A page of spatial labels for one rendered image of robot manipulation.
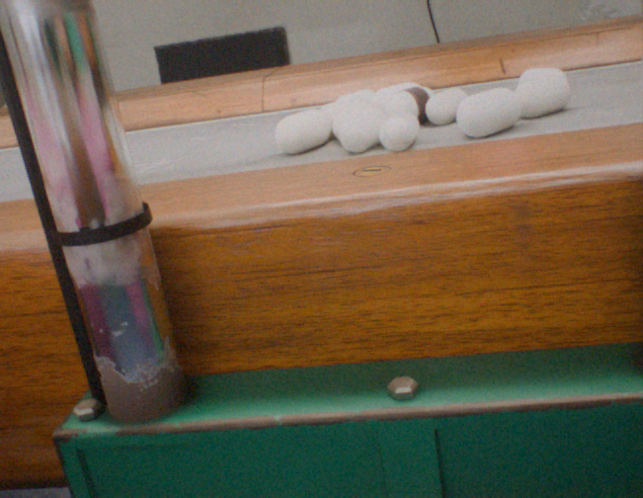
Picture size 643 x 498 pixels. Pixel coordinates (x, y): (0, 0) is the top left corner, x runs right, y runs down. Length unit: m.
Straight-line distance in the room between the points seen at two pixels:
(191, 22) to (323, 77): 1.99
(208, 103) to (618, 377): 0.44
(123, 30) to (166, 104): 2.02
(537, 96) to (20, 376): 0.28
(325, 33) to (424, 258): 2.29
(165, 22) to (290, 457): 2.40
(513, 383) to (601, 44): 0.41
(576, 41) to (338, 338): 0.40
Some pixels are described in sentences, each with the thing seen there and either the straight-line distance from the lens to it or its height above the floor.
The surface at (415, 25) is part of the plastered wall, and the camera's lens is 2.47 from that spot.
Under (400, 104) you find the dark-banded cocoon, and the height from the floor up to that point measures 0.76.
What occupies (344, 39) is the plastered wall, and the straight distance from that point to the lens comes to 2.48.
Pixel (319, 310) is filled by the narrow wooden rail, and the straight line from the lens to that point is 0.21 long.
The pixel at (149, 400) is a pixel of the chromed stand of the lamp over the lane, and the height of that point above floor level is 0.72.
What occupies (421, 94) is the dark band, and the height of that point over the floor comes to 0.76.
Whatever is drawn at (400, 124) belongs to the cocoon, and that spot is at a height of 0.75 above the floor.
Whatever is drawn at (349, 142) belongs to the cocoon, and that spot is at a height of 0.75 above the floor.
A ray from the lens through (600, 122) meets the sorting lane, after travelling 0.38.
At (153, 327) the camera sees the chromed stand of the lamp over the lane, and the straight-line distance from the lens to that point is 0.20.
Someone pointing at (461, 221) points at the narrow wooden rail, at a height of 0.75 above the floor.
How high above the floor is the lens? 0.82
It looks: 19 degrees down
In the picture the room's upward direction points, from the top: 9 degrees counter-clockwise
